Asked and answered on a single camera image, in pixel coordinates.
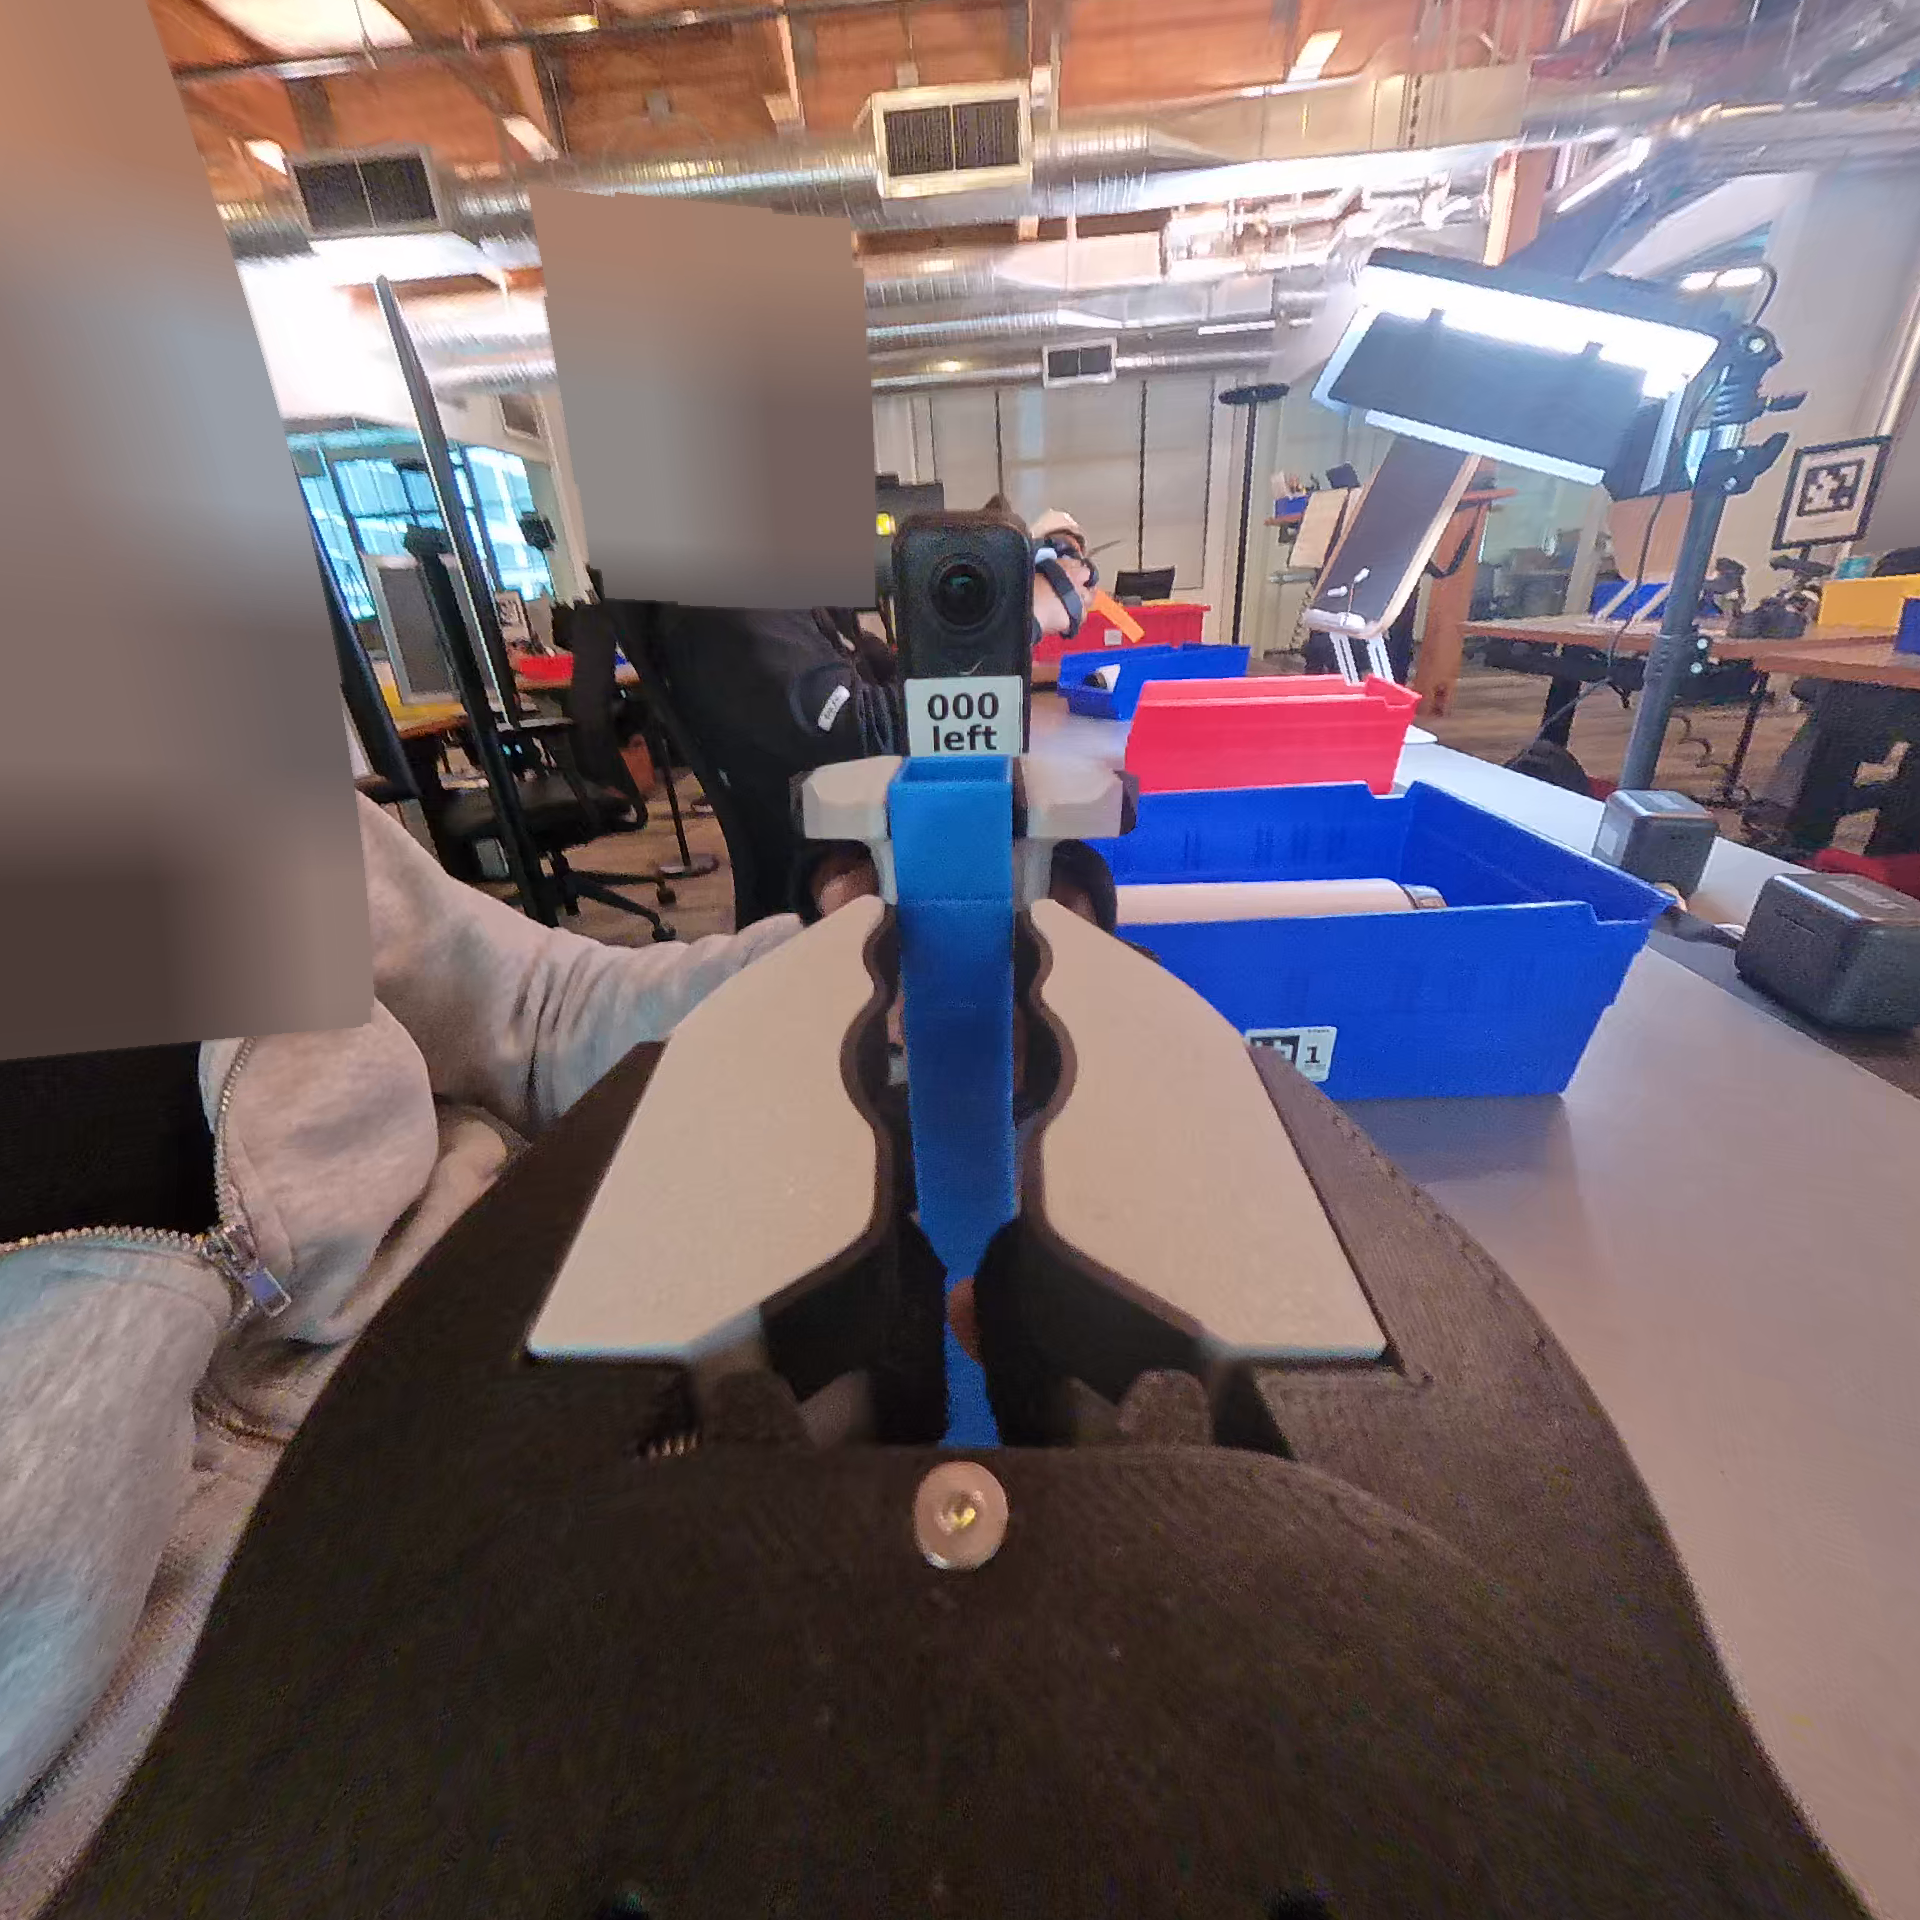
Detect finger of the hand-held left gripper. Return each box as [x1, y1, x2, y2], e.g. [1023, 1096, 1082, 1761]
[793, 754, 905, 904]
[1015, 754, 1143, 904]

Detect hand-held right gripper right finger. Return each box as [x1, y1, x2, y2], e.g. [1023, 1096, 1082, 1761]
[972, 898, 1392, 1428]

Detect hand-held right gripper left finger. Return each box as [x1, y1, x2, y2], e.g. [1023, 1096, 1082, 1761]
[526, 896, 949, 1421]

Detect long blue square bar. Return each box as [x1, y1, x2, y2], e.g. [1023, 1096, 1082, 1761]
[884, 753, 1023, 1452]

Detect person's left forearm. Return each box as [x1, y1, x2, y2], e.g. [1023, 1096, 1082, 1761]
[361, 796, 822, 1143]

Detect person's left hand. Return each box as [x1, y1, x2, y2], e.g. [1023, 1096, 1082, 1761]
[810, 838, 1124, 932]

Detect blue plastic bin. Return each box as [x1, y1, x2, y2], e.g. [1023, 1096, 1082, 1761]
[1088, 779, 1670, 1106]
[1055, 644, 1251, 722]

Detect red plastic bin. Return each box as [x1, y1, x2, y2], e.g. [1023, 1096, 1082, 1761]
[1121, 674, 1423, 800]
[1032, 599, 1211, 664]

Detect white paper roll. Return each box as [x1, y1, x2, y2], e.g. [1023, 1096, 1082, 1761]
[1119, 876, 1450, 932]

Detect black office chair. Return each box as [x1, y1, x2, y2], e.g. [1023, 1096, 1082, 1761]
[422, 719, 680, 951]

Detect white tilted panel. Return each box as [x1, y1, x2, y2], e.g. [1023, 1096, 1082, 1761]
[1300, 441, 1488, 684]

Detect black tripod stand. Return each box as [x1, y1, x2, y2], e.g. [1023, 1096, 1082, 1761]
[309, 278, 575, 927]

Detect computer monitor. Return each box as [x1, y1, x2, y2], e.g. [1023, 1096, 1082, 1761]
[361, 547, 459, 708]

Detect black box device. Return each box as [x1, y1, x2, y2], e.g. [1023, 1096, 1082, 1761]
[1738, 871, 1920, 1034]
[1590, 785, 1721, 904]

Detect studio light panel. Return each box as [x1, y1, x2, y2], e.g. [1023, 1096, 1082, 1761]
[1310, 250, 1732, 499]

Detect black inner shirt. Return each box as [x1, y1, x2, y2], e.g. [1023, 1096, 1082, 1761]
[0, 1042, 227, 1249]

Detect black light stand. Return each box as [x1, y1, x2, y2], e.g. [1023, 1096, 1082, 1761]
[1615, 322, 1805, 800]

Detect small marker sign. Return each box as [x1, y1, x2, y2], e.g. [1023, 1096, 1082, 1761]
[1774, 435, 1891, 552]

